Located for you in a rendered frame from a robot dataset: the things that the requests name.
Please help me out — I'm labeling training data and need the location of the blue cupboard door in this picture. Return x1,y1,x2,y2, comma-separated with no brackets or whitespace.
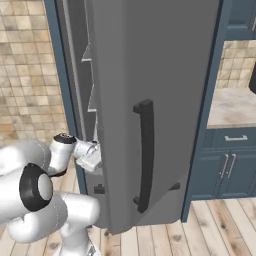
229,150,256,198
191,150,232,200

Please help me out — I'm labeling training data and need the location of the blue fridge housing cabinet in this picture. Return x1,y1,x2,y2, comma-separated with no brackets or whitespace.
43,0,233,224

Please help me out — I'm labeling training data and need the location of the grey fridge door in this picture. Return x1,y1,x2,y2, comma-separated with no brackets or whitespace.
83,0,222,235

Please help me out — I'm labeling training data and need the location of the blue wall cupboard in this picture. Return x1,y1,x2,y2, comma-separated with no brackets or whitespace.
226,0,256,41

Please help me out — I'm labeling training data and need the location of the silver drawer handle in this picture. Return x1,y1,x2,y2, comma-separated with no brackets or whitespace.
223,134,249,142

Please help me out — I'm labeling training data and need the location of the blue drawer front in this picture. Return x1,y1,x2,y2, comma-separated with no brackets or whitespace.
203,127,256,150

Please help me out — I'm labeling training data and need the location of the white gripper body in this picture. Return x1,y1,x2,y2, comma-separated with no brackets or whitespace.
75,145,104,176

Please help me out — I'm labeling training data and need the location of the black fridge door handle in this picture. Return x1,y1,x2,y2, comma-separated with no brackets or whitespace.
132,98,156,215

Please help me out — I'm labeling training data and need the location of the black appliance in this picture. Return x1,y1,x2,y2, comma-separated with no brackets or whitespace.
248,64,256,95

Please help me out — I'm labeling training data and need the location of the silver cupboard door handle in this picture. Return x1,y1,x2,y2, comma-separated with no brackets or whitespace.
227,153,237,180
219,153,230,180

